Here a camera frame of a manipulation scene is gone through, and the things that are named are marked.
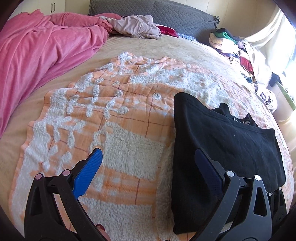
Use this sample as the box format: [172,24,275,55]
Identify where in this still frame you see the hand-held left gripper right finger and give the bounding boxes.
[190,148,272,241]

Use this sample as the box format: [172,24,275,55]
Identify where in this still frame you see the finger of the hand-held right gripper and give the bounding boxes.
[268,186,288,232]

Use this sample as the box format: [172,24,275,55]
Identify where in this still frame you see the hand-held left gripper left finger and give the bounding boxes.
[24,148,107,241]

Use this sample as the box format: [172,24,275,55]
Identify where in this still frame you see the black garment with orange labels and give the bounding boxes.
[172,92,286,235]

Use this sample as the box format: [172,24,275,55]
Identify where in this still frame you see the heap of dark clothes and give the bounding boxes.
[269,72,281,87]

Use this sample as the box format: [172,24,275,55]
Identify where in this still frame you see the pile of folded clothes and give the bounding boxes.
[209,28,257,77]

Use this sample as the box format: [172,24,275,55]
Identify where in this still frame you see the person's left hand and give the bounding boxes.
[95,224,110,241]

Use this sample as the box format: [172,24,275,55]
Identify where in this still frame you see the orange and white fleecy blanket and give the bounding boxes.
[8,52,294,241]

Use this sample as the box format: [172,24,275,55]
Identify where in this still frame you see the green-edged board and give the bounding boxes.
[276,81,292,109]

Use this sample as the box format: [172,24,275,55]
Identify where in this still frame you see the white crumpled cloth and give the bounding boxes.
[243,39,273,86]

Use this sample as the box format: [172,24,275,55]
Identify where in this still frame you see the pink duvet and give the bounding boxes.
[0,10,123,137]

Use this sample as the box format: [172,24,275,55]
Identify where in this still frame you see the blue patterned cloth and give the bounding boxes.
[179,34,199,42]

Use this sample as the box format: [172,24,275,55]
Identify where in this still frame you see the red garment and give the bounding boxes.
[158,25,179,38]

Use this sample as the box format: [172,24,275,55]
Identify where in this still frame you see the white curtain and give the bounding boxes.
[243,9,294,77]

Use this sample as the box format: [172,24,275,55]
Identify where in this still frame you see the mauve crumpled garment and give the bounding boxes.
[106,14,162,40]

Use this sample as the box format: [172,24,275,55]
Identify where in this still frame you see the grey quilted headboard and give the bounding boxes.
[89,0,220,42]

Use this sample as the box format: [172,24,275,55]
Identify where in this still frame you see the white wardrobe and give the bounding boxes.
[44,0,67,13]

